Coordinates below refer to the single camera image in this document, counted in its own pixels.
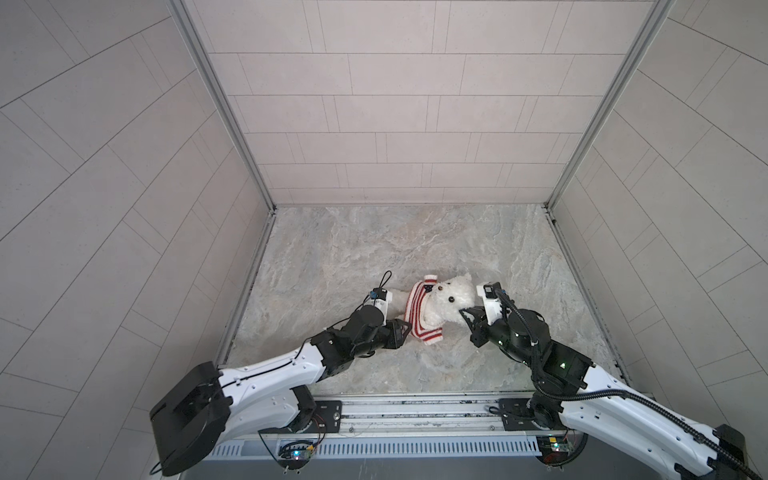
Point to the aluminium corner post right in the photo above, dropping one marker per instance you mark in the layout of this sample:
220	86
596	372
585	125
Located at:
638	48

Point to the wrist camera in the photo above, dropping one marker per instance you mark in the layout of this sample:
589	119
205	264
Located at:
380	298
493	307

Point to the red white striped shirt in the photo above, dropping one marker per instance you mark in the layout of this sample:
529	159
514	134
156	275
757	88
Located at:
415	312

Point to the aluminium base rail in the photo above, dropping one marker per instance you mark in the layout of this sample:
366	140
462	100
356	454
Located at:
480	425

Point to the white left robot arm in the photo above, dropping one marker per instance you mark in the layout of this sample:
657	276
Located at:
210	405

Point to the aluminium corner post left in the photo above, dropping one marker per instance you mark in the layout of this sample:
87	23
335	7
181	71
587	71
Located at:
181	14

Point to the left green circuit board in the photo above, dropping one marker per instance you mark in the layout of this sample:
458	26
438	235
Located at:
294	456

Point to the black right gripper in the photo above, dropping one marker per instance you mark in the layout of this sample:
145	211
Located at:
478	327

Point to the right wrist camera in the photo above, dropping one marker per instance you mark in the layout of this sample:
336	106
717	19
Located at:
493	307

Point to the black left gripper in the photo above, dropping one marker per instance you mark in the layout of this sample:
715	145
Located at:
393	340

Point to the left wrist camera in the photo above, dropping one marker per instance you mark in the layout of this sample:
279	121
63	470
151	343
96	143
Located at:
380	298

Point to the green circuit board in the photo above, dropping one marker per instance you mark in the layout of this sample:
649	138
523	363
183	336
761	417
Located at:
294	456
554	450

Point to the aluminium corner post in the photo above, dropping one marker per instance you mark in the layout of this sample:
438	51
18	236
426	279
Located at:
181	14
638	48

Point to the right green circuit board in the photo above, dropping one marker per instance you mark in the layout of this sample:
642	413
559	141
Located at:
554	450

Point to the white plush teddy bear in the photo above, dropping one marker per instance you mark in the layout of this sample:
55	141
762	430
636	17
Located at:
445	301

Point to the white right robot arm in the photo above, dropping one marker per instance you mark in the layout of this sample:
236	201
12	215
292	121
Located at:
571	392

